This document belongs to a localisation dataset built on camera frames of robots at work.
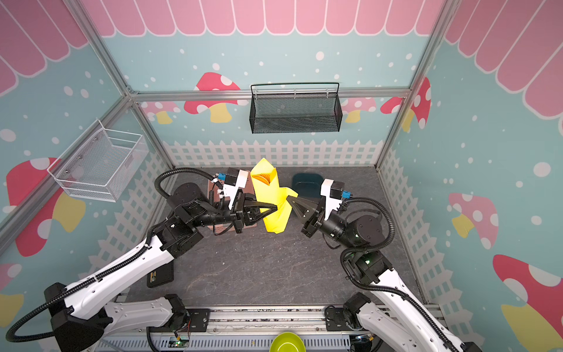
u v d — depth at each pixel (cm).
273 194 51
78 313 38
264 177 47
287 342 70
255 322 76
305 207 51
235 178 46
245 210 49
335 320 74
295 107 93
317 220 50
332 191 46
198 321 75
